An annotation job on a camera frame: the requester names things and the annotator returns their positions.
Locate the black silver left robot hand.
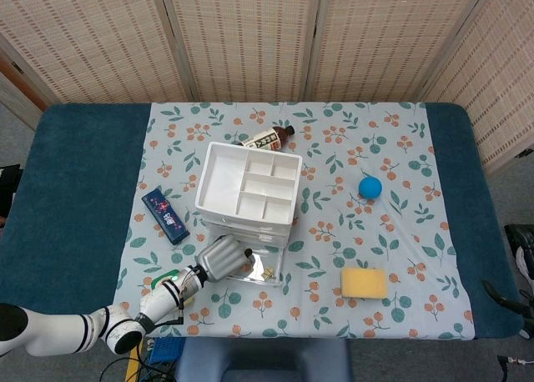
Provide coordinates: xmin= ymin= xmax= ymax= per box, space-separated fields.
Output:
xmin=195 ymin=234 xmax=256 ymax=284

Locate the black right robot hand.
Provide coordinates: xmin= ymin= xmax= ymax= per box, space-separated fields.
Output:
xmin=481 ymin=279 xmax=534 ymax=339

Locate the clear drawer with gold trinket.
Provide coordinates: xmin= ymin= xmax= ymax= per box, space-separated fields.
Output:
xmin=210 ymin=231 xmax=289 ymax=288

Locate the black and white equipment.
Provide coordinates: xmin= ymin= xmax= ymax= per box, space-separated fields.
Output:
xmin=503 ymin=223 xmax=534 ymax=281

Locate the navy blue printed box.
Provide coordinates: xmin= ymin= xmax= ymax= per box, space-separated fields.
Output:
xmin=140 ymin=187 xmax=191 ymax=246

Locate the blue plastic crate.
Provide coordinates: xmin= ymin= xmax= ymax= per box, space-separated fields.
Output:
xmin=148 ymin=337 xmax=184 ymax=364

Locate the brown bottle with label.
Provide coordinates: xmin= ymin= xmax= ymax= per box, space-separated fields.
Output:
xmin=233 ymin=124 xmax=296 ymax=153

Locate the floral fruit print tablecloth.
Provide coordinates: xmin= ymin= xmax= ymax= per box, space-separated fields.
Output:
xmin=112 ymin=101 xmax=476 ymax=340

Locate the yellow sponge with green base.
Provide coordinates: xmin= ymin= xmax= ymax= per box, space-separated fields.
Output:
xmin=340 ymin=267 xmax=389 ymax=300

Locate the teal table cover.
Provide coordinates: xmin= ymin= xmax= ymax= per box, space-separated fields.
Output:
xmin=0 ymin=102 xmax=525 ymax=341

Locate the blue ball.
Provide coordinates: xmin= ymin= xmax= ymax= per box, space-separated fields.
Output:
xmin=358 ymin=176 xmax=384 ymax=202

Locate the bamboo folding screen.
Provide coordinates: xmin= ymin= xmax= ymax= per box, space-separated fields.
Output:
xmin=0 ymin=0 xmax=534 ymax=175

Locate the black equipment box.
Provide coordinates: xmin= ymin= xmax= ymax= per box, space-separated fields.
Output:
xmin=0 ymin=163 xmax=24 ymax=227

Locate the brown wooden door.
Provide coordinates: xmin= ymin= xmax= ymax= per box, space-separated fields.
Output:
xmin=0 ymin=50 xmax=49 ymax=112

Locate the clear drawer with bead chain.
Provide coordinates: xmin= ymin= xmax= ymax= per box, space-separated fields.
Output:
xmin=208 ymin=225 xmax=292 ymax=242

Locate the floor cable with white connector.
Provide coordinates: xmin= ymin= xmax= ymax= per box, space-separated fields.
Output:
xmin=496 ymin=354 xmax=534 ymax=369

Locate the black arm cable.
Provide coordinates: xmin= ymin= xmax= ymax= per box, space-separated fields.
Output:
xmin=160 ymin=296 xmax=188 ymax=328

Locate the white plastic drawer organizer frame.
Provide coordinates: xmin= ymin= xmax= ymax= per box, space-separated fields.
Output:
xmin=194 ymin=141 xmax=304 ymax=249

